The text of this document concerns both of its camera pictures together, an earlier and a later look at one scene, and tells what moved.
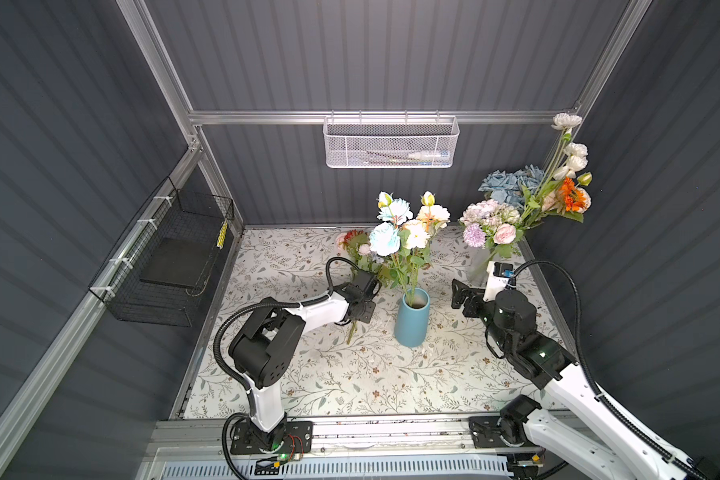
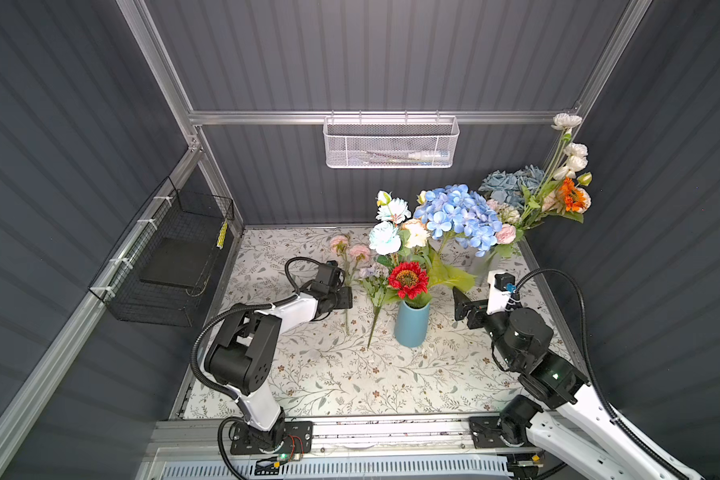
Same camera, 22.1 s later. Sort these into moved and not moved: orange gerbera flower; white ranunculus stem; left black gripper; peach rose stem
Moved: left black gripper
Not moved: peach rose stem; orange gerbera flower; white ranunculus stem
